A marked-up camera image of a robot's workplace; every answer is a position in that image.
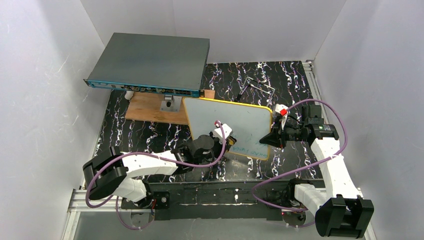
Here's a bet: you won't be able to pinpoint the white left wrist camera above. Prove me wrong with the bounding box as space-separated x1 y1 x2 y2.
212 121 233 144

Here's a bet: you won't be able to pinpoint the grey metal stand bracket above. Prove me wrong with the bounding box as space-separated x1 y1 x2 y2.
160 94 182 113

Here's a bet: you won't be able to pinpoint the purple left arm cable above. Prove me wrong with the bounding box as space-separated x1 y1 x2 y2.
85 120 227 231

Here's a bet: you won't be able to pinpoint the yellow-framed whiteboard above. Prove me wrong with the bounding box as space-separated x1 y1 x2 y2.
182 97 272 161

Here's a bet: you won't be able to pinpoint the black grey wire stripper pliers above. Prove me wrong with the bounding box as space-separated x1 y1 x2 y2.
233 76 276 107

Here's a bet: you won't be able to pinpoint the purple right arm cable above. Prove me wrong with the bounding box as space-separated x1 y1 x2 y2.
251 98 349 229

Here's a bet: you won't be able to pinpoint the green white cylinder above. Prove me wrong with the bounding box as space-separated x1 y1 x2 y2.
124 90 134 101

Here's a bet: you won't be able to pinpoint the yellow black eraser pad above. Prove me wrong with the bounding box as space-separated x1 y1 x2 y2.
226 136 237 147

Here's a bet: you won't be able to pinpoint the plywood board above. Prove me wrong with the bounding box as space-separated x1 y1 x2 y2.
125 89 216 126

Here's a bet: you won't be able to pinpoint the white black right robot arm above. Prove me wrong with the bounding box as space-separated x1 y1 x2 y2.
260 104 374 239

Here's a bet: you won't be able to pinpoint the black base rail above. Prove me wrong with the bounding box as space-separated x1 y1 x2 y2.
69 178 369 221

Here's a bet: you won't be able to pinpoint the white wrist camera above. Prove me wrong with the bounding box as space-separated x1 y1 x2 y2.
272 104 289 129
212 121 233 144

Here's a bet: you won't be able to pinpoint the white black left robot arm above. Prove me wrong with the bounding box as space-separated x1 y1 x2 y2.
82 131 237 208

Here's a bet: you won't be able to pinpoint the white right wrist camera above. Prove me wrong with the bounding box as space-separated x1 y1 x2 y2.
272 104 289 129

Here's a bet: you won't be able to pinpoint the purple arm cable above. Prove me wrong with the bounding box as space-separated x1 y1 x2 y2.
251 98 349 229
85 120 227 231

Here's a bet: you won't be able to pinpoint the grey blue network switch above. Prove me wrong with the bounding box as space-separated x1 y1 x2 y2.
84 32 210 98

